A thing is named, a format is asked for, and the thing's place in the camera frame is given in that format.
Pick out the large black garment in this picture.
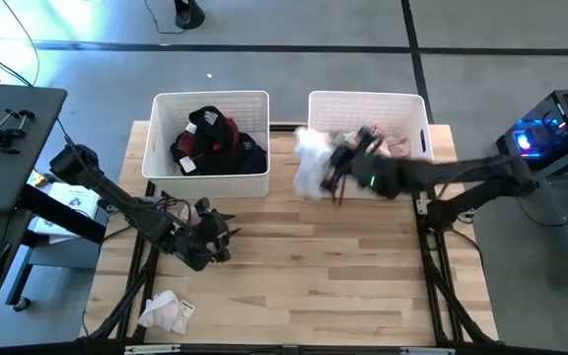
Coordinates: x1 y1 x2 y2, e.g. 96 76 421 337
169 128 258 177

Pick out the black desk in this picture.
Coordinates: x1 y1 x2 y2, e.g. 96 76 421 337
0 83 68 334

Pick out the white cardboard box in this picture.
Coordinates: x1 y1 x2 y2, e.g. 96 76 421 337
27 180 101 246

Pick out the white garment with paper tag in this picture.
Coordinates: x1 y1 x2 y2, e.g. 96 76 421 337
136 289 197 335

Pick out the small yellow black plug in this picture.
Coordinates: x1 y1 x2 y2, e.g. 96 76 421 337
31 170 57 189

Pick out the black desk cable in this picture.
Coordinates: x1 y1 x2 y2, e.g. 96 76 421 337
55 116 79 147

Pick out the navy blue garment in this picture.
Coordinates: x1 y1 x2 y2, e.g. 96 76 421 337
238 145 269 175

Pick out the thin dark cable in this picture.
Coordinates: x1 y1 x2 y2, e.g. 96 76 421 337
0 0 41 88

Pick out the black stand base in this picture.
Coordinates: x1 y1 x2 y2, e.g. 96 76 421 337
174 0 207 31

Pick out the silver metal bracket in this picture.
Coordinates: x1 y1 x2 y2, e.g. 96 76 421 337
398 346 457 355
123 344 182 355

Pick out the black clamp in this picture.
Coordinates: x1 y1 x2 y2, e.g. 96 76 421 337
0 108 36 156

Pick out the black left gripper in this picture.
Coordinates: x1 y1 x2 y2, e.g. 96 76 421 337
176 197 242 272

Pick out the black desk leg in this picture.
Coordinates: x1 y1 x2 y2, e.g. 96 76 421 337
5 182 107 313

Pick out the pale pink garment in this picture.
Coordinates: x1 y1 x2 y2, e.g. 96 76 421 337
371 122 412 159

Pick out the black floor cable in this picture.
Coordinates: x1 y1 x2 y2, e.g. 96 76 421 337
143 0 186 36

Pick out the white plastic laundry basket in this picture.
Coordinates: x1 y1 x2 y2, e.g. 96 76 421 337
139 90 270 198
306 90 437 200

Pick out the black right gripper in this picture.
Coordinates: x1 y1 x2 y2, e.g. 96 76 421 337
319 126 383 197

